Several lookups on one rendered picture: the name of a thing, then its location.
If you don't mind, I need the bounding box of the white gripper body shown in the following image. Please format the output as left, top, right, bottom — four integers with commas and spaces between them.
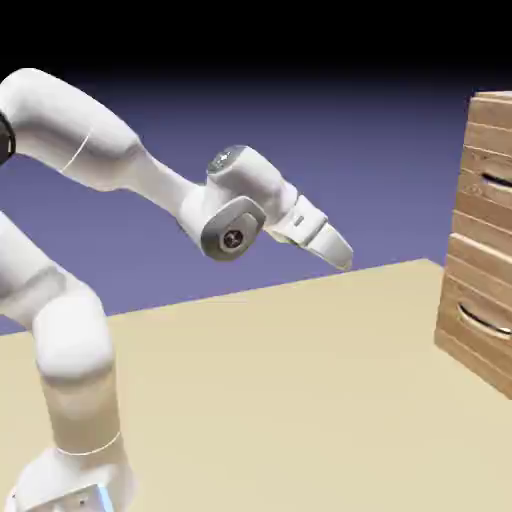
307, 222, 355, 272

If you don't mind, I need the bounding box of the light wooden cabinet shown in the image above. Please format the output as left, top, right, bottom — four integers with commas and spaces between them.
434, 90, 512, 400

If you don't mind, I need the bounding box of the wooden drawer front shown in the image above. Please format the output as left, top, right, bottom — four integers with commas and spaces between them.
450, 119, 512, 257
434, 233, 512, 398

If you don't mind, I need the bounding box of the curved metal drawer handle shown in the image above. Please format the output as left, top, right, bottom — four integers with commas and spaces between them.
479, 172, 512, 189
456, 302, 512, 336

